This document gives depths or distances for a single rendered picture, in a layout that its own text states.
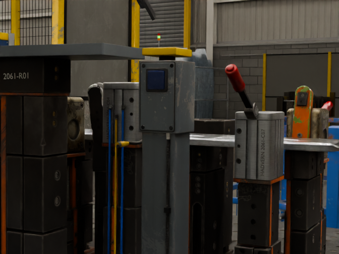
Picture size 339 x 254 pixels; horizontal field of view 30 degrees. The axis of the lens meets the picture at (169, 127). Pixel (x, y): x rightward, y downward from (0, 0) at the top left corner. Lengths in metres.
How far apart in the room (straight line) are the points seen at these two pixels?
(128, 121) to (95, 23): 3.61
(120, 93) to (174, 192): 0.28
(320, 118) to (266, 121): 0.36
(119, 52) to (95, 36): 3.74
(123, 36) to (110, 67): 0.31
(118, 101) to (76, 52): 0.21
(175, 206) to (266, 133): 0.21
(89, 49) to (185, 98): 0.17
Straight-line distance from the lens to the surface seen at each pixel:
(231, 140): 1.22
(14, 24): 6.13
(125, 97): 1.18
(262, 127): 1.08
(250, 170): 1.09
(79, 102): 1.32
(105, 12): 4.87
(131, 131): 1.17
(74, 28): 4.58
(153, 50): 0.98
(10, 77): 1.12
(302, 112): 1.40
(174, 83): 0.96
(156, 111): 0.97
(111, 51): 1.00
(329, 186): 3.02
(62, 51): 1.02
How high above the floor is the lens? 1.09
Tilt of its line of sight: 3 degrees down
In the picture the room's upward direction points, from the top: 1 degrees clockwise
